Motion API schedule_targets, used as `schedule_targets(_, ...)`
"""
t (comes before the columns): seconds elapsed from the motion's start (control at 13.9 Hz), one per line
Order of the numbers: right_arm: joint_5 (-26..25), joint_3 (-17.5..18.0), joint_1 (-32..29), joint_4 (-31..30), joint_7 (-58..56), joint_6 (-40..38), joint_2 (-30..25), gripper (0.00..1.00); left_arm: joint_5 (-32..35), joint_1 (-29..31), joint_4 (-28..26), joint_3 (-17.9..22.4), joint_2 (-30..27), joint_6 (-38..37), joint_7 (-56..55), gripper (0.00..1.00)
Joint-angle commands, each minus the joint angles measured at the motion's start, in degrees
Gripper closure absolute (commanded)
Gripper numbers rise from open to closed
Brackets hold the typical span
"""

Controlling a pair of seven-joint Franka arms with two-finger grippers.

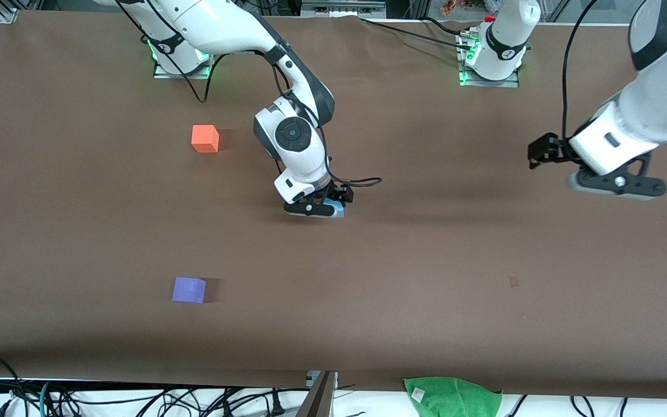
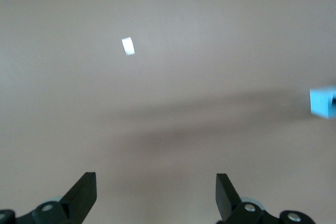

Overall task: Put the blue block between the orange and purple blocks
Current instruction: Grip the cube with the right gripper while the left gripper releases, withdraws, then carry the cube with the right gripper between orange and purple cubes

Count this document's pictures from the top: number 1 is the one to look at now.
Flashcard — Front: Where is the orange foam block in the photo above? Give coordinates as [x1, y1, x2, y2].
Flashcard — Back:
[191, 125, 220, 153]

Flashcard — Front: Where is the purple foam block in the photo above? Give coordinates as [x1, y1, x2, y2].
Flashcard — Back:
[171, 277, 207, 304]

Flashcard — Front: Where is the brown table cover sheet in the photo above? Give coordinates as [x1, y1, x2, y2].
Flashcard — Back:
[0, 10, 667, 400]

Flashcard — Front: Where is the orange toy figure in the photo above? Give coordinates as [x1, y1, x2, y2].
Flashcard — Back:
[441, 0, 485, 16]

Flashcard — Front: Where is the grey metal box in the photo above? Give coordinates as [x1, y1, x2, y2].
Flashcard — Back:
[300, 0, 387, 19]

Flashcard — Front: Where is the green microfibre cloth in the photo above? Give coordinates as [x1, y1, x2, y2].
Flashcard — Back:
[403, 376, 503, 417]

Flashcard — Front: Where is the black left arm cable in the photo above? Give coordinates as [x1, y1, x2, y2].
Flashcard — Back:
[560, 0, 600, 142]

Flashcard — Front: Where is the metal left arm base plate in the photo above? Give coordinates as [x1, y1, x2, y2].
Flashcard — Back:
[458, 32, 521, 88]

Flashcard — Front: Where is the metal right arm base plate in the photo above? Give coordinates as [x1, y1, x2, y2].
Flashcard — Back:
[153, 35, 219, 79]

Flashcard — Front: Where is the black cable across table edge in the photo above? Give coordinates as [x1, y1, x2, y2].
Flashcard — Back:
[360, 16, 473, 50]

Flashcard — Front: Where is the grey aluminium camera post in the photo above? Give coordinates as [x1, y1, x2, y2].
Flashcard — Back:
[296, 371, 339, 417]

